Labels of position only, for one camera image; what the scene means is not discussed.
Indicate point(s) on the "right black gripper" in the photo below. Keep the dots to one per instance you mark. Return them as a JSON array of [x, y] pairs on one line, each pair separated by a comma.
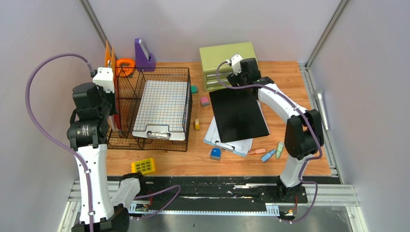
[[234, 79]]

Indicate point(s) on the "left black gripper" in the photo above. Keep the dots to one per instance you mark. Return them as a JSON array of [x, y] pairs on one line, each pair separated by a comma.
[[111, 96]]

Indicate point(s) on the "red folder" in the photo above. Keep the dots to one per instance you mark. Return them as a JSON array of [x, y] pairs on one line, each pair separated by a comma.
[[117, 115]]

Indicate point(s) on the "orange folder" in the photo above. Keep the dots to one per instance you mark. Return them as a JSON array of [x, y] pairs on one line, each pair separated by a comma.
[[110, 60]]

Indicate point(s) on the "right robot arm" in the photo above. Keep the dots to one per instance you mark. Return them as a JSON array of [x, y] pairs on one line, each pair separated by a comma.
[[303, 133]]

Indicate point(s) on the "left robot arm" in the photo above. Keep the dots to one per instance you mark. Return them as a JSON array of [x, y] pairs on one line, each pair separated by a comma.
[[87, 135]]

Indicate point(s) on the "green drawer cabinet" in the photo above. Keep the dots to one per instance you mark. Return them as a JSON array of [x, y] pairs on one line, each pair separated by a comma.
[[212, 56]]

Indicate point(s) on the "black folder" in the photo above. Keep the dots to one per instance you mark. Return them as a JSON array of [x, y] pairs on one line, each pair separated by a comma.
[[238, 115]]

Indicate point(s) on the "pink eraser block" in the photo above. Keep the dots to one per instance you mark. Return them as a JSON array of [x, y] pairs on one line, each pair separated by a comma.
[[204, 101]]

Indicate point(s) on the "white grid clipboard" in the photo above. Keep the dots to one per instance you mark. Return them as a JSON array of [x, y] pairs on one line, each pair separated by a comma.
[[162, 113]]

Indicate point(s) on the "green eraser block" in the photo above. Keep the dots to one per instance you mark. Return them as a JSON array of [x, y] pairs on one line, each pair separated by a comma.
[[194, 89]]

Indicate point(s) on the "yellow grid box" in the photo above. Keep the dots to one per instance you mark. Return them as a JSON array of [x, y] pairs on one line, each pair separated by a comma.
[[145, 166]]

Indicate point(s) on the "blue clipboard with papers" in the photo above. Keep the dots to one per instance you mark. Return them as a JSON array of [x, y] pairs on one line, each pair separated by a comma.
[[241, 147]]

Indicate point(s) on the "yellow eraser block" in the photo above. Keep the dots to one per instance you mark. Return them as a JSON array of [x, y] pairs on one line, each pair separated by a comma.
[[196, 124]]

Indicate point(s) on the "orange highlighter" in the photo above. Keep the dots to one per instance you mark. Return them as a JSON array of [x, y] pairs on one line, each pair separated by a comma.
[[257, 151]]

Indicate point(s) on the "green highlighter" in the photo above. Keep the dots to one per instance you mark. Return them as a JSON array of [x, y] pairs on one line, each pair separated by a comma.
[[279, 149]]

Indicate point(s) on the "blue highlighter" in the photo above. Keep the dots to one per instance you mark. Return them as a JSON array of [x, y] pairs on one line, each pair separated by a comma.
[[268, 155]]

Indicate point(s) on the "blue stamp block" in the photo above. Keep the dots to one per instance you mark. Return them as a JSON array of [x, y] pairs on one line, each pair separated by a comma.
[[215, 154]]

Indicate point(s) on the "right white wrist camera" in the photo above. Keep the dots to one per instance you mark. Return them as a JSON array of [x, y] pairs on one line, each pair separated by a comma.
[[234, 62]]

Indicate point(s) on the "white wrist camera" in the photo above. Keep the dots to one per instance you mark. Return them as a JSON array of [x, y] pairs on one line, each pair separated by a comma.
[[234, 62], [105, 78]]

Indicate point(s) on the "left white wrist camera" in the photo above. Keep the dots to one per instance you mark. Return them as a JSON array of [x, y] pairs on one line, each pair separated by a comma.
[[105, 78]]

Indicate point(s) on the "black wire basket organizer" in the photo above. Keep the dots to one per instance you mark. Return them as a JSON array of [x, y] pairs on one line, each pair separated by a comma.
[[130, 93]]

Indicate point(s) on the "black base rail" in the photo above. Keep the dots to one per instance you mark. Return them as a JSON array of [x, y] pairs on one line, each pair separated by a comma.
[[217, 193]]

